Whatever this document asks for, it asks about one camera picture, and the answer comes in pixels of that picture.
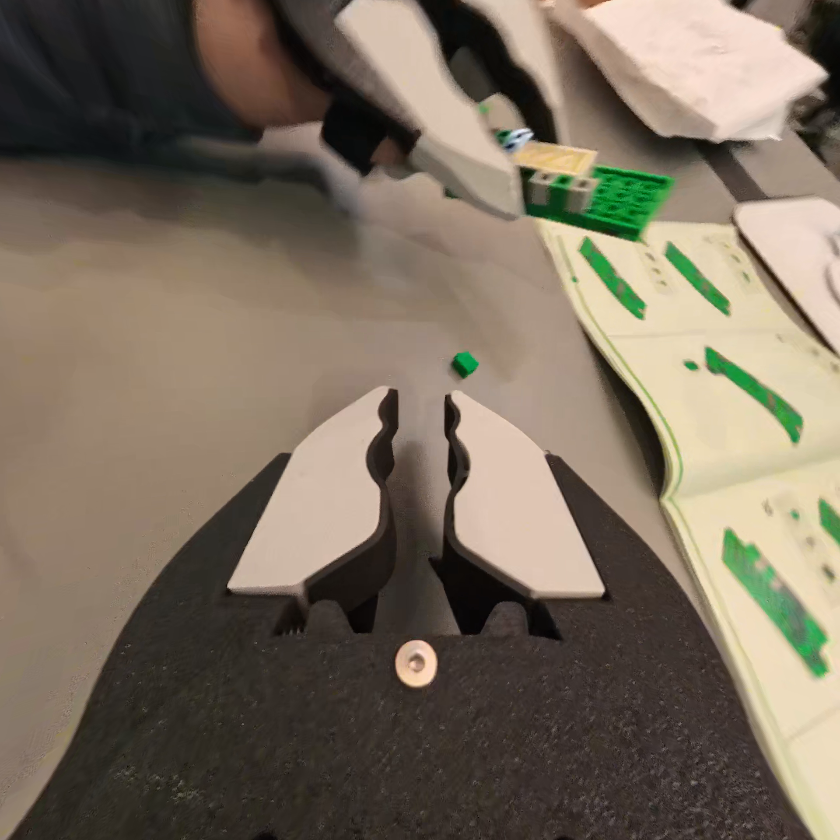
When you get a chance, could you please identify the white tray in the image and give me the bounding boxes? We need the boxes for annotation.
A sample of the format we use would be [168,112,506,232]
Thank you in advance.
[731,196,840,359]

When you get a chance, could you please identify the white paper napkin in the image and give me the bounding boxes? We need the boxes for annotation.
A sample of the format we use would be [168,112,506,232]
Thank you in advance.
[554,0,830,143]

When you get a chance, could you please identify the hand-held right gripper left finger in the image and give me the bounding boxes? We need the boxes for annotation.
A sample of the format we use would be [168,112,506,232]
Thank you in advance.
[227,386,400,621]

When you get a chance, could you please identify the person's left forearm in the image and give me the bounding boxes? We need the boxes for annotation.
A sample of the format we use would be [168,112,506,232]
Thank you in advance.
[0,0,265,165]

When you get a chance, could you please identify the person's left hand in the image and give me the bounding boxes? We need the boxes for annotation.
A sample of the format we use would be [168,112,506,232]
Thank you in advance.
[196,0,330,130]

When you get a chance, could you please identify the brick instruction booklet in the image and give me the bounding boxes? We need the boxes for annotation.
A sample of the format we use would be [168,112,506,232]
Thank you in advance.
[534,219,840,840]

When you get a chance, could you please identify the green brick assembly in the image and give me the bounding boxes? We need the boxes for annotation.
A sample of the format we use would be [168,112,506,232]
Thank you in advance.
[493,126,677,243]

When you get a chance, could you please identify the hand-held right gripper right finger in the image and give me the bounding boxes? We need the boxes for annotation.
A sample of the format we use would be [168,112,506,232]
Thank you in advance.
[432,391,606,636]

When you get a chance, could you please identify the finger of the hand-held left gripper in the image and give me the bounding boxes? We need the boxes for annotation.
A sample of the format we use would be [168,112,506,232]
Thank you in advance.
[458,0,567,145]
[335,0,527,221]

